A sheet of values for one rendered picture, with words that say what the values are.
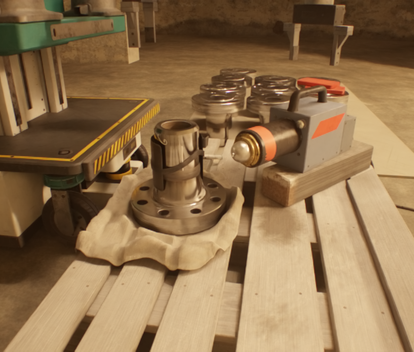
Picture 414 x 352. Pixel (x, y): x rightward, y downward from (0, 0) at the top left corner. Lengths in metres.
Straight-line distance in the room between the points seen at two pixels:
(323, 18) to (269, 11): 8.82
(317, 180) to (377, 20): 9.16
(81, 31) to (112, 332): 0.82
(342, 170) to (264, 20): 8.78
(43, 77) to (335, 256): 1.10
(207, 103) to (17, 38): 1.00
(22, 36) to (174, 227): 0.55
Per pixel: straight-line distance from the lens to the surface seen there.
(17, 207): 1.11
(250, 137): 0.91
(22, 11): 0.95
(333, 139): 1.16
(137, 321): 0.71
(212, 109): 1.70
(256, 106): 1.71
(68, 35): 1.09
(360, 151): 1.29
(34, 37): 0.95
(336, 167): 1.19
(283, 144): 0.96
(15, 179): 1.09
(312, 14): 1.06
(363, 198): 1.12
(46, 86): 1.40
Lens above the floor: 0.66
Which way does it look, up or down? 25 degrees down
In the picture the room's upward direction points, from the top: straight up
